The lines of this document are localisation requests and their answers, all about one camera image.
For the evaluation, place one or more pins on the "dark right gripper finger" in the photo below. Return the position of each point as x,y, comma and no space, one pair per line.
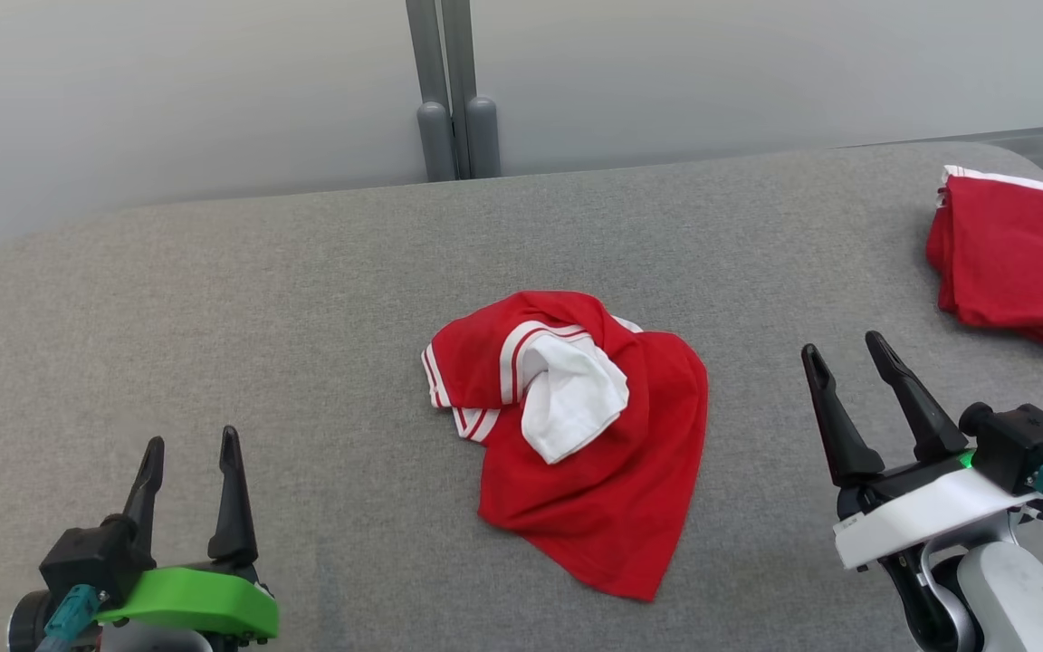
843,435
924,417

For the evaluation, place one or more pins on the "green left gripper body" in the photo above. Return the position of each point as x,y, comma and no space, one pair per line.
205,602

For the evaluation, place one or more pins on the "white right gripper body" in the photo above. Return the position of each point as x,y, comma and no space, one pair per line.
929,512

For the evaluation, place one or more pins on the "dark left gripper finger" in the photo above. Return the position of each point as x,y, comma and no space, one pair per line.
232,516
146,489

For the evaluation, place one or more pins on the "red white jersey shirt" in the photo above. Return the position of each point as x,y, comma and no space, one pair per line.
603,507
1019,263

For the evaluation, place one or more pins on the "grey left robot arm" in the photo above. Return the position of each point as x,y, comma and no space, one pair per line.
28,625

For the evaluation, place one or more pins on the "grey fabric sofa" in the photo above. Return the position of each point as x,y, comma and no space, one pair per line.
304,362

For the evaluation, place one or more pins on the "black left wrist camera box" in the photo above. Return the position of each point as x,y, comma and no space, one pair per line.
91,557

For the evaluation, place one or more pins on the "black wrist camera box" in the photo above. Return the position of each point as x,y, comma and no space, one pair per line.
1024,444
91,557

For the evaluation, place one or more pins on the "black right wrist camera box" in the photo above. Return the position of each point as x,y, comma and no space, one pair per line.
1024,444

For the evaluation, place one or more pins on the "grey partition post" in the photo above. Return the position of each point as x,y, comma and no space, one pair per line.
435,145
483,140

